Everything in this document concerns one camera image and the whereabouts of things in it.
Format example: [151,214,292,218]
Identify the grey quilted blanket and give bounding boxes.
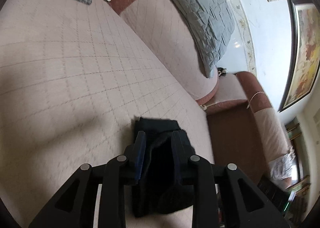
[172,0,235,78]

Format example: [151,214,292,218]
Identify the framed painting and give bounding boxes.
[278,0,319,112]

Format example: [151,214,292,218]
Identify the black pants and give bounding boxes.
[130,118,194,218]

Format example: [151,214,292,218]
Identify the small dark ornament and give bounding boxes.
[217,67,227,78]

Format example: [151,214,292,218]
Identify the pink bolster cushion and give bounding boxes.
[110,0,217,105]

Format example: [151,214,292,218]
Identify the pink quilted mattress cover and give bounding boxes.
[1,0,213,227]

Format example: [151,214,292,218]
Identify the cream tassel knot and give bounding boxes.
[200,105,207,111]

